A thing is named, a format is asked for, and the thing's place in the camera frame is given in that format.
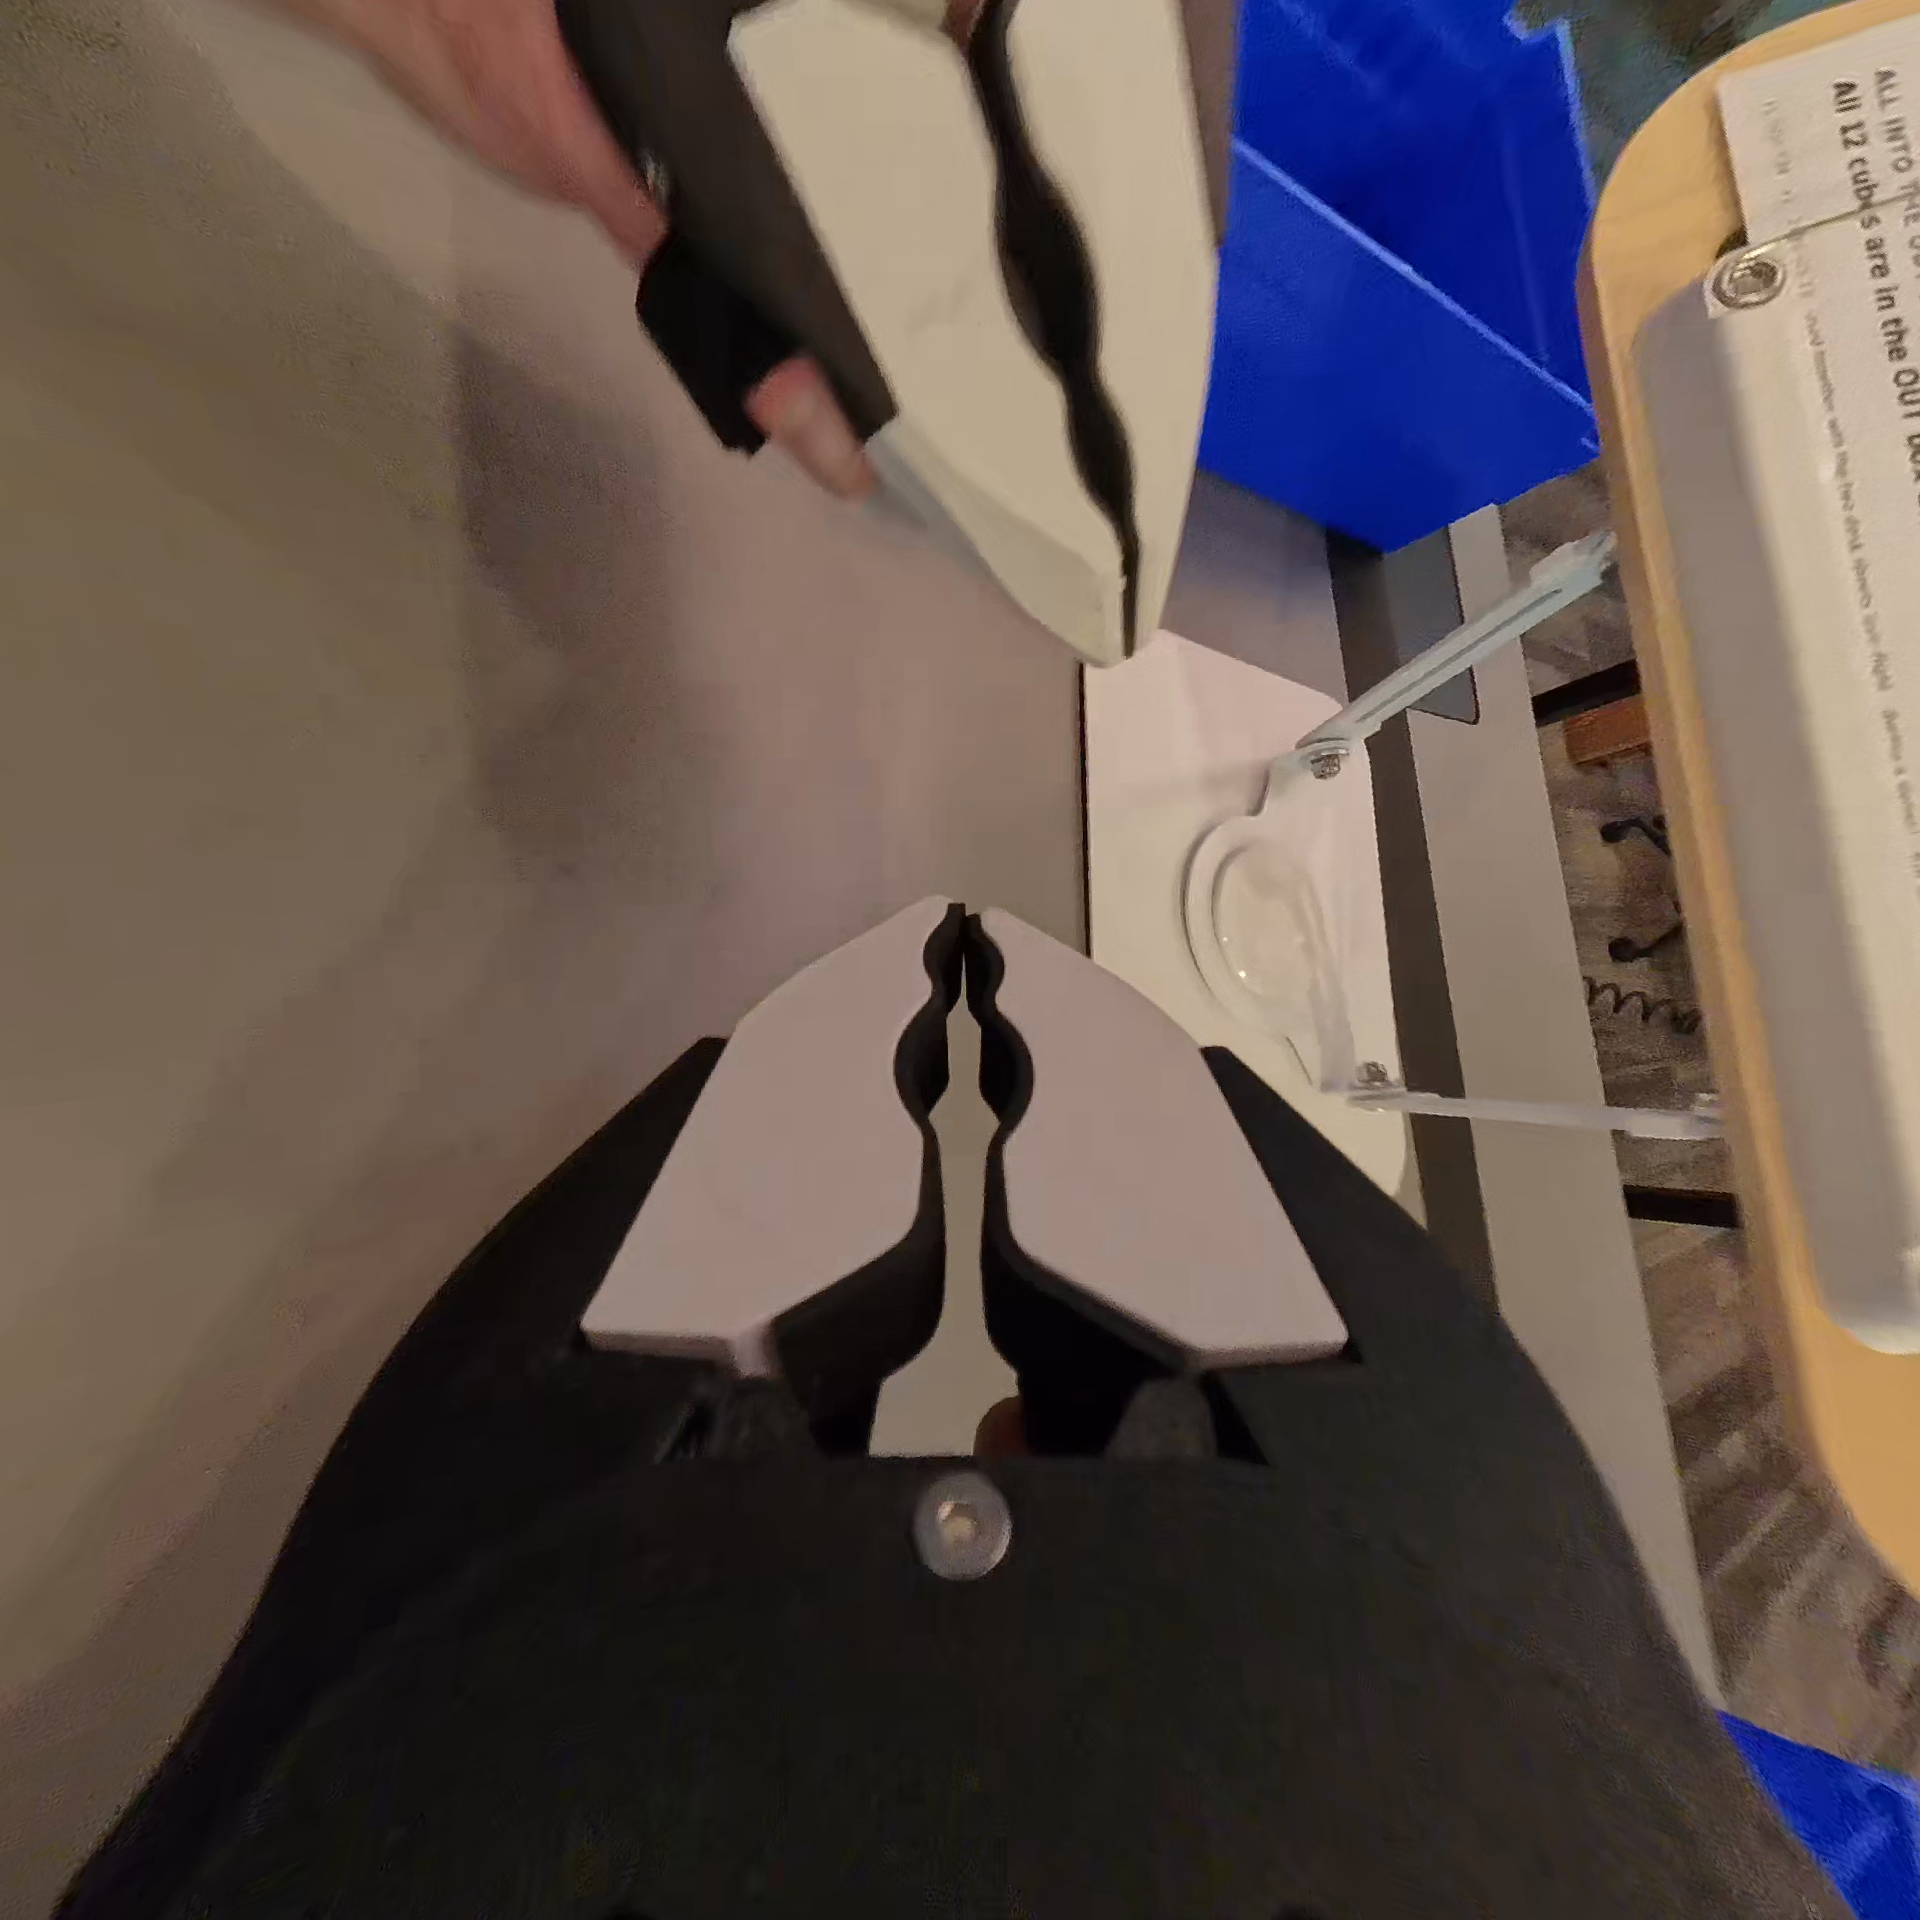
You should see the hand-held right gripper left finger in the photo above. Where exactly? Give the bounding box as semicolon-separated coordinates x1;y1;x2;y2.
579;897;965;1453

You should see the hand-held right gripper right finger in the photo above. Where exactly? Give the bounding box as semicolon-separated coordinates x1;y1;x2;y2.
963;905;1349;1453

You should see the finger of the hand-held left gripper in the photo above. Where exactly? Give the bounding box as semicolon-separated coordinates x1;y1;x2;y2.
977;0;1240;665
727;0;1132;668

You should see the blue plastic bin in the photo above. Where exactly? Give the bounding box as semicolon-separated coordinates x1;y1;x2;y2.
1722;1710;1920;1920
1198;0;1604;556

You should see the person's left hand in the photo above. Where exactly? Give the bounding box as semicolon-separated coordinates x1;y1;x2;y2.
272;0;887;498

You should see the white instruction board stand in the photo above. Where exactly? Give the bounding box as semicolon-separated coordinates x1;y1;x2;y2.
1184;0;1920;1601

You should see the white rounded mat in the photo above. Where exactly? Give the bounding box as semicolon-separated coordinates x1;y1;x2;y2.
1082;631;1428;1224

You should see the printed instruction sheet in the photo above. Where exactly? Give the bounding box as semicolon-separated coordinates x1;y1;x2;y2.
1717;30;1920;900

